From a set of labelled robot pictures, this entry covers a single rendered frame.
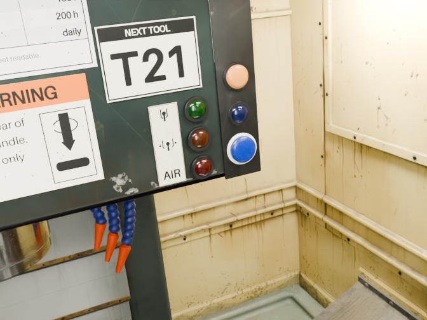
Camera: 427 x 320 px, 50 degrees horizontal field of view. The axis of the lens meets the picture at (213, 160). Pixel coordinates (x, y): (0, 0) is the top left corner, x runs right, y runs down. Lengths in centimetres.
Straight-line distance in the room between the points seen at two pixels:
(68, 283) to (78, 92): 85
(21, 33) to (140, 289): 101
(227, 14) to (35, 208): 27
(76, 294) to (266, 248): 91
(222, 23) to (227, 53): 3
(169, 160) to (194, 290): 141
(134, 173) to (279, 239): 150
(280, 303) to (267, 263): 18
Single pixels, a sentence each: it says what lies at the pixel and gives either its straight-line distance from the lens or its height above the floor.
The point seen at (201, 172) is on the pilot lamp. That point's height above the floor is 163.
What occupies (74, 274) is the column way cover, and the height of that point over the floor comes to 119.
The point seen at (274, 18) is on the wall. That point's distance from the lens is 170.
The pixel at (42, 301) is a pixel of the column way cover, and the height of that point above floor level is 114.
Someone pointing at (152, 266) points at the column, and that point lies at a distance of 133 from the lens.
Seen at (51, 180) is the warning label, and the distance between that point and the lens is 47.
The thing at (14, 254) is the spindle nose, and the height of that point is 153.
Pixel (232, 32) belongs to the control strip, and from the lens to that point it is 49.
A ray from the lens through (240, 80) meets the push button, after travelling 49.
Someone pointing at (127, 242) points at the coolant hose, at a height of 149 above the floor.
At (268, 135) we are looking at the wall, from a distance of 175.
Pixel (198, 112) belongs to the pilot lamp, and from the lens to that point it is 48.
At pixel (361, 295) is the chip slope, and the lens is 167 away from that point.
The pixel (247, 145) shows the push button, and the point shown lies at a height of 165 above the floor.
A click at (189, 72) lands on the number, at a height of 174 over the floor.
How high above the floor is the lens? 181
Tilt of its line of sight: 19 degrees down
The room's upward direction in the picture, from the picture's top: 6 degrees counter-clockwise
